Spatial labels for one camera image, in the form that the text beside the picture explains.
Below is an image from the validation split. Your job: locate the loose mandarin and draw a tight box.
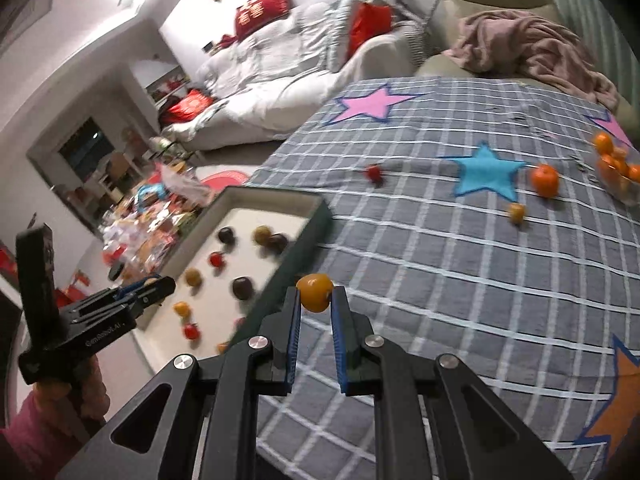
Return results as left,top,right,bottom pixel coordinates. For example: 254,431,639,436
530,163,560,198

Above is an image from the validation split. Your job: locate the person's left forearm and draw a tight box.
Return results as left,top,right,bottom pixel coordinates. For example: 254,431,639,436
0,394,107,480

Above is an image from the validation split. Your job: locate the plain red pillow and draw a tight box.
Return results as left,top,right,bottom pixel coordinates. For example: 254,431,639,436
345,2,394,59

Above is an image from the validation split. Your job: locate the wooden chair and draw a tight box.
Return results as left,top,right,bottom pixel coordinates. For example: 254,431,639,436
104,152,134,201

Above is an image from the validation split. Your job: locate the pile of snack packets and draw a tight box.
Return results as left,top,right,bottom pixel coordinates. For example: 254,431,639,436
99,179,212,282

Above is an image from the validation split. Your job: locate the grey plaid star blanket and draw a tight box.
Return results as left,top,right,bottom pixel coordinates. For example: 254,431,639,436
244,75,640,480

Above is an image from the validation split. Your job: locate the white wall shelf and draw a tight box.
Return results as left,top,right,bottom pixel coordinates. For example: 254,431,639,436
144,62,189,106

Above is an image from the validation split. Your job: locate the red gift box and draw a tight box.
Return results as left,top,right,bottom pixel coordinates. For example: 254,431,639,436
55,270,96,307

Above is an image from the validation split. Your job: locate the clear plastic bowl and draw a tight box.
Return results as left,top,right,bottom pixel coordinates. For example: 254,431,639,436
592,132,640,207

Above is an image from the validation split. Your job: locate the person's left hand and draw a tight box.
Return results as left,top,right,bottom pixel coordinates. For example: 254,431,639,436
35,357,112,424

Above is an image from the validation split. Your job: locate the green striped curtain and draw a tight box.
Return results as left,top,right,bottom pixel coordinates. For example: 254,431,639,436
550,0,640,92

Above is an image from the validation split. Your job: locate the white covered sofa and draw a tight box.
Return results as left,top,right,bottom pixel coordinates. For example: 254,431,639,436
159,0,427,151

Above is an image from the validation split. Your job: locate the pink throw blanket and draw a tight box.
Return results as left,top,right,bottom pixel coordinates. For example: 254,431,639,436
442,9,621,109

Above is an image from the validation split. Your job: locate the red round mat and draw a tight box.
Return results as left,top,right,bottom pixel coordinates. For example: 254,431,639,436
197,167,251,194

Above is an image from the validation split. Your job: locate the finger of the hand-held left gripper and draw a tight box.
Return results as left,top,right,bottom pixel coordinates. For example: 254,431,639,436
74,294,164,323
59,274,177,313

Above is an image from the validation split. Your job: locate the red patterned cushion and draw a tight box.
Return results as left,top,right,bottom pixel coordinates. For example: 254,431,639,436
164,88,214,124

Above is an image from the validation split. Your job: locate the grey cable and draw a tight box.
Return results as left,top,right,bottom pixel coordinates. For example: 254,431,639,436
419,0,454,57

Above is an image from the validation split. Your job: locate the white grey striped pillow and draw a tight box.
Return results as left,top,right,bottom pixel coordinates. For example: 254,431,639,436
295,0,362,69

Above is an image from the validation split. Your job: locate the dark window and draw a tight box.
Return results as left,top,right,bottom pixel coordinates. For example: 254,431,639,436
27,115,114,191

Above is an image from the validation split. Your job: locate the red printed pillow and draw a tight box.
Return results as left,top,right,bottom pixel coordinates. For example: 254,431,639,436
233,0,292,41

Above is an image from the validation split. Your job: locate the dark green white tray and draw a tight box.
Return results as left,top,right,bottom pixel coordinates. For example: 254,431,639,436
134,185,332,377

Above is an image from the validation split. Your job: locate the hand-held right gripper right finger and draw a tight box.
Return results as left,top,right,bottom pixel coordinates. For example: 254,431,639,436
329,284,574,480

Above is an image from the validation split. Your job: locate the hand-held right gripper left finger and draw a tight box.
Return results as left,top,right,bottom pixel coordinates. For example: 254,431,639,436
57,285,304,480

